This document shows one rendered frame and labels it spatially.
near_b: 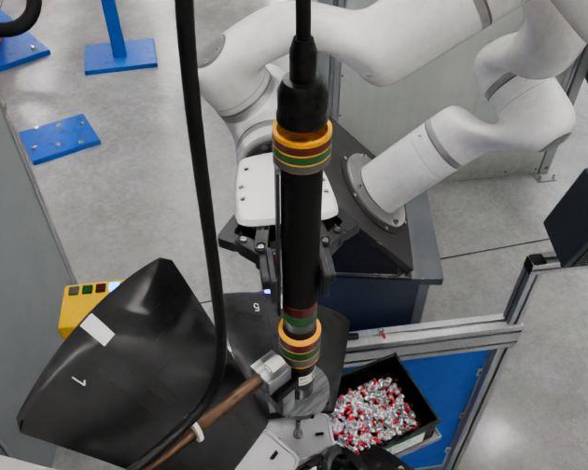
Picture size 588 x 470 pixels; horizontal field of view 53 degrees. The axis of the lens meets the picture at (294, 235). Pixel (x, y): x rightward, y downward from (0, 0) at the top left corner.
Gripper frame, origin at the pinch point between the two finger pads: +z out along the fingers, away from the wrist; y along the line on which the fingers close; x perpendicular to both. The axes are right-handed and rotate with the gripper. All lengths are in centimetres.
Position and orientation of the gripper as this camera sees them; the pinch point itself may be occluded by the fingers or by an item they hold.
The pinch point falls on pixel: (297, 273)
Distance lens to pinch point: 53.5
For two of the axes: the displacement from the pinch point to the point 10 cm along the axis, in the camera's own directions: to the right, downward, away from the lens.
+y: -9.9, 1.0, -1.0
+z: 1.4, 7.0, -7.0
